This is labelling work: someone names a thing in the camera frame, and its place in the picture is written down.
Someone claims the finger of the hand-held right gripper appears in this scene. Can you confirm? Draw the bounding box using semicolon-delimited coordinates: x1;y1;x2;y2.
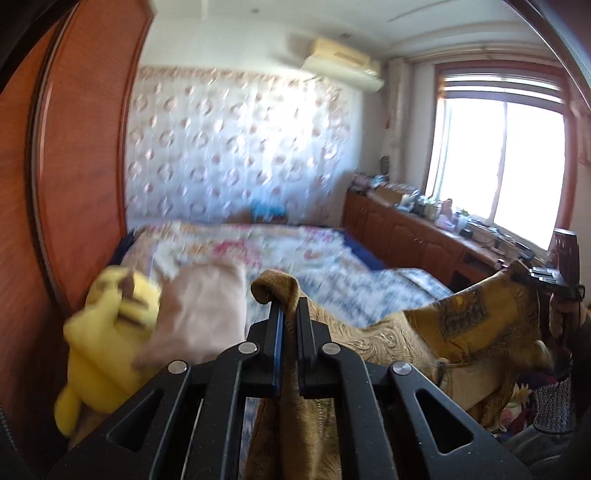
510;261;539;287

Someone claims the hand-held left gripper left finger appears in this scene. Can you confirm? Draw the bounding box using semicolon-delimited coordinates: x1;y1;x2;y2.
48;302;284;480

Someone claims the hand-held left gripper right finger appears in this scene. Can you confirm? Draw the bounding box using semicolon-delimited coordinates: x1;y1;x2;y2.
298;298;522;480

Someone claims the golden patterned garment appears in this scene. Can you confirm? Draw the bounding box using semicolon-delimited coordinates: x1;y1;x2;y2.
245;270;555;480

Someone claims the person's right forearm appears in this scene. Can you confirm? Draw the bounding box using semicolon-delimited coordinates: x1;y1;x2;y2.
531;339;591;435

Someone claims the person's right hand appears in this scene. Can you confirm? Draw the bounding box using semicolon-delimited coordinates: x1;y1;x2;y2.
549;291;588;347

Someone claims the dark wooden chair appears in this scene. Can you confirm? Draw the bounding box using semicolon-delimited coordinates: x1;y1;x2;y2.
551;228;580;278

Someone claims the blue white floral bedsheet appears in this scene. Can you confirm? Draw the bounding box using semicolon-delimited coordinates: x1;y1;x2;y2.
245;263;453;324

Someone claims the beige folded cloth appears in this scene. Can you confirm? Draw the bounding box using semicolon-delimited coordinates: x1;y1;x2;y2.
134;261;247;370

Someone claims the pink white bottle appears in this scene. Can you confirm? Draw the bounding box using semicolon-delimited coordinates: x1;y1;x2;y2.
436;198;456;229

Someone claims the floral quilt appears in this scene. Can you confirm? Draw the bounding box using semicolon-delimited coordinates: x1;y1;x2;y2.
134;222;352;278

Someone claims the dark blue bed sheet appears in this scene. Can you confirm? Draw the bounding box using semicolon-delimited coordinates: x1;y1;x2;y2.
342;228;389;271

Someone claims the wooden framed window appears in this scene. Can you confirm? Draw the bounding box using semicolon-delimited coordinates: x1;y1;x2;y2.
422;62;578;259

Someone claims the low wooden cabinet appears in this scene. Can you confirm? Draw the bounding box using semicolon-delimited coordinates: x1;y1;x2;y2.
342;189;555;296

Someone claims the blue tissue box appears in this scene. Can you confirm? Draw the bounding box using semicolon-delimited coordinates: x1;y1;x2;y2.
252;200;287;224

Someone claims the cardboard box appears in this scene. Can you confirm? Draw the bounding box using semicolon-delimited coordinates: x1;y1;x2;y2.
369;184;407;206

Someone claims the yellow plush toy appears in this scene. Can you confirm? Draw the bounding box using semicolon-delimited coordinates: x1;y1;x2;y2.
54;265;162;437

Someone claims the pale bunched window curtain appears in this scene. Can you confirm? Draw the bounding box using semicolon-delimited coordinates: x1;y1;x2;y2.
385;58;419;183

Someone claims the sheer circle patterned curtain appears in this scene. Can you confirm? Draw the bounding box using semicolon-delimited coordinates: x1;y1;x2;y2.
124;65;358;227

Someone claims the wooden slatted wardrobe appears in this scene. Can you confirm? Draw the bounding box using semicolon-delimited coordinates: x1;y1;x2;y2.
0;0;155;462

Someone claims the wall air conditioner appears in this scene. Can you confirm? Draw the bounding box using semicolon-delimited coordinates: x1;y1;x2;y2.
300;38;385;92

